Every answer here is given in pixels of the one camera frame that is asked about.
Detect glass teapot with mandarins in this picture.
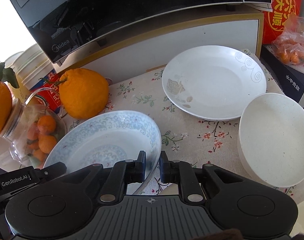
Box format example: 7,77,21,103
0,87,66,168

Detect black Midea microwave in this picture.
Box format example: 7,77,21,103
10,0,272,62

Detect red gift box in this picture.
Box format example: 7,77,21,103
262,0,302,45

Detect white wooden cabinet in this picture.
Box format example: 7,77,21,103
55,5,264,84

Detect large orange on table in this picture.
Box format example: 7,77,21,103
43,68,110,120

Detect black and white carton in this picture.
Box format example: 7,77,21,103
260,45,304,108

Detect stacked instant noodle cups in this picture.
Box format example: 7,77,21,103
4,43,62,113

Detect blue patterned white plate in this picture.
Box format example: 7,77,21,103
44,110,162,194

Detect plastic bag of kumquats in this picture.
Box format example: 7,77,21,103
272,14,304,67

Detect white floral plate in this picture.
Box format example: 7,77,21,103
162,46,267,121

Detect large orange on jar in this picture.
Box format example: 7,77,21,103
0,62,19,132

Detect cream speckled bowl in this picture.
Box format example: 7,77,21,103
237,93,304,187

